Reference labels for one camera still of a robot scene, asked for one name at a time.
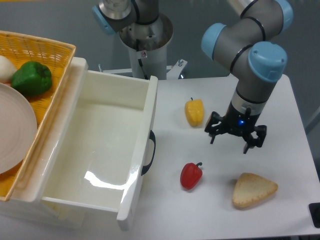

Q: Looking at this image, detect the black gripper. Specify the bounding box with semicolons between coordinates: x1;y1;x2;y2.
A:
204;103;267;154

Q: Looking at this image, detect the white drawer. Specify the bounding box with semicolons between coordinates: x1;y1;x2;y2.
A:
41;69;159;231

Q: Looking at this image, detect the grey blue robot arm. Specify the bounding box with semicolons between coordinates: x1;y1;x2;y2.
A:
92;0;294;150

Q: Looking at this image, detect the white drawer cabinet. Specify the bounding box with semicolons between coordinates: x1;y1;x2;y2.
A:
0;58;100;227

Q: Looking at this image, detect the yellow bell pepper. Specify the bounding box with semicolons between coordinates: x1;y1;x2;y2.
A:
184;97;204;127

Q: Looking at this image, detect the triangular bread slice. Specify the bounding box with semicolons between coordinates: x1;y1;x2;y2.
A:
232;172;278;209

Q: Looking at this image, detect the red bell pepper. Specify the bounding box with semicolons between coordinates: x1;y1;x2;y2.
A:
180;162;203;190

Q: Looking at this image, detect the black device at edge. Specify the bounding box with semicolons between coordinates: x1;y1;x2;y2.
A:
308;202;320;229

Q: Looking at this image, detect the green bell pepper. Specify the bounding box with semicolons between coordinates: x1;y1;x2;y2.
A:
11;61;53;97

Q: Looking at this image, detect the pink plate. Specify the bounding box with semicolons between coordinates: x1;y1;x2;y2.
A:
0;84;37;173

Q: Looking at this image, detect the white onion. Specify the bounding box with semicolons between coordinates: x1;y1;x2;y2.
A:
0;55;17;84

